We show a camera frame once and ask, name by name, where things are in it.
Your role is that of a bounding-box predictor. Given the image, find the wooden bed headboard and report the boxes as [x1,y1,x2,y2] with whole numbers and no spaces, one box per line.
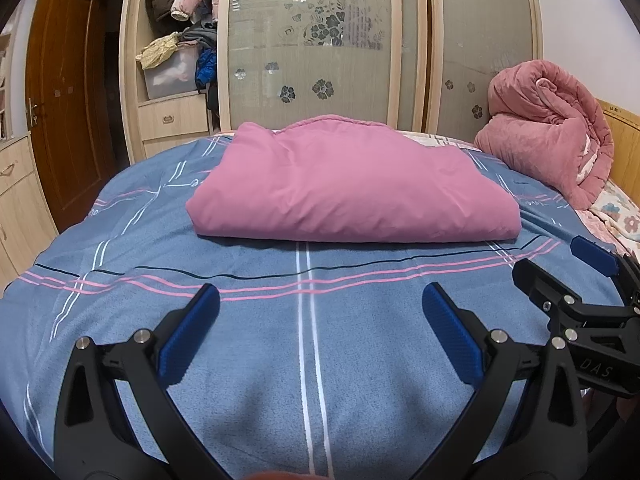
[597,99,640,196]

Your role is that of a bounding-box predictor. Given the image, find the beige wardrobe drawer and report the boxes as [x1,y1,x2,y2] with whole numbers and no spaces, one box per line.
[137,94,211,141]
[142,132,213,160]

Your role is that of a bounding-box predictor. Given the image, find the yellow crumpled cloth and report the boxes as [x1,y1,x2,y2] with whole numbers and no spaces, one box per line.
[136,31,182,71]

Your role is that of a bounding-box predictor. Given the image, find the translucent storage box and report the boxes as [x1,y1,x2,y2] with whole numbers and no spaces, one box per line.
[142,47,201,101]

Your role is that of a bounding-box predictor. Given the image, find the blue plaid bed sheet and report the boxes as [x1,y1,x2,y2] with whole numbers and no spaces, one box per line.
[0,132,636,480]

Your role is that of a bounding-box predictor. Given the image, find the beige cabinet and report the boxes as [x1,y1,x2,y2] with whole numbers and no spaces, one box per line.
[0,130,60,291]

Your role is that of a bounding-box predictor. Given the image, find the brown wooden door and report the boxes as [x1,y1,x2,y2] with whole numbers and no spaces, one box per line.
[25,0,126,233]

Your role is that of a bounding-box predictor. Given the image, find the pink and white hooded jacket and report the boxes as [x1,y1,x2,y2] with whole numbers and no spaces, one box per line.
[186,115,522,243]

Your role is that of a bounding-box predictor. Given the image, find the blue cloth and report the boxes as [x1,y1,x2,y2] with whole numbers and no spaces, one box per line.
[195,47,218,91]

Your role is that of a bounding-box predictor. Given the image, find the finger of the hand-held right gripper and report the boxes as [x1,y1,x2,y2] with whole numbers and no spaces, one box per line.
[511,257,640,346]
[570,235,640,306]

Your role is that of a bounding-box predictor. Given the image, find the frosted flower-print sliding door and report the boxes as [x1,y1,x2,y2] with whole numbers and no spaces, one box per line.
[425,0,543,143]
[216,0,403,133]

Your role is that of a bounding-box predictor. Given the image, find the floral pillow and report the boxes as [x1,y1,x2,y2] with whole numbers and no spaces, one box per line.
[575,180,640,256]

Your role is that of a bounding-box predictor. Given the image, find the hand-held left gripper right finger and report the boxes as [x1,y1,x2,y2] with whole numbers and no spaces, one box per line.
[415,281,588,480]

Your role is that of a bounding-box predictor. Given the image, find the black cloth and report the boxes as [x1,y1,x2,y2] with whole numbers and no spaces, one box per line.
[206,85,221,128]

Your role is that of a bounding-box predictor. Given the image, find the grey folded clothes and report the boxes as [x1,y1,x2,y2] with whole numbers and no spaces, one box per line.
[179,22,218,51]

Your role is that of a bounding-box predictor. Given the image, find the beige wardrobe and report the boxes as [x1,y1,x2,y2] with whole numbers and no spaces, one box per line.
[119,0,545,166]

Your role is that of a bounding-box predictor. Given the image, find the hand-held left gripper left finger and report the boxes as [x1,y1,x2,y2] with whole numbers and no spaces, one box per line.
[52,282,223,480]

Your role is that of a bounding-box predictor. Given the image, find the pink rolled quilt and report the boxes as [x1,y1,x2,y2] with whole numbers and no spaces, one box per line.
[472,60,616,211]

